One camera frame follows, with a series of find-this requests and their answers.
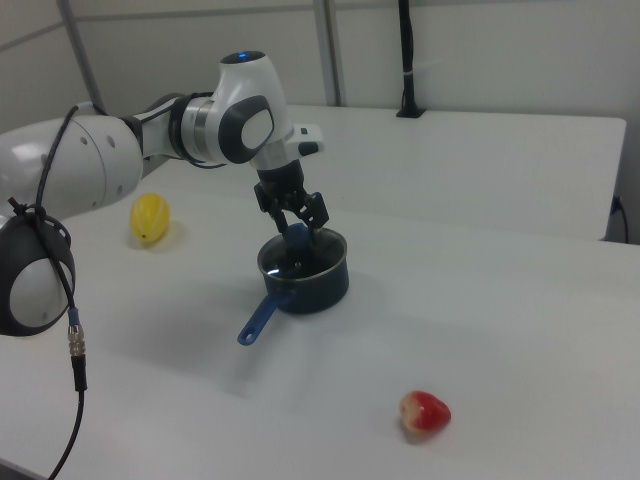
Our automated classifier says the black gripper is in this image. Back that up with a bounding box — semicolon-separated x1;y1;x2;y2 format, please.
252;157;331;246

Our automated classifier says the red wax apple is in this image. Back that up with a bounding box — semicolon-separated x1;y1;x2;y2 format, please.
398;389;453;436

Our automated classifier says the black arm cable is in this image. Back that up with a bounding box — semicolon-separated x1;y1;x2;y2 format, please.
6;102;97;480

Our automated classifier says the dark saucepan with blue handle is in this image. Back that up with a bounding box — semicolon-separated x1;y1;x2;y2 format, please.
236;227;350;348

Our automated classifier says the grey partition frame post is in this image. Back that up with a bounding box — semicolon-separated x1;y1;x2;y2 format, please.
313;0;347;107
55;0;110;114

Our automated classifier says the black camera stand pole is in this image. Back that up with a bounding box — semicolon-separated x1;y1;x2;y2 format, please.
395;0;428;119

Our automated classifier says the yellow striped melon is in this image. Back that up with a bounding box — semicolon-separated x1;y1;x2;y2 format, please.
129;192;173;247

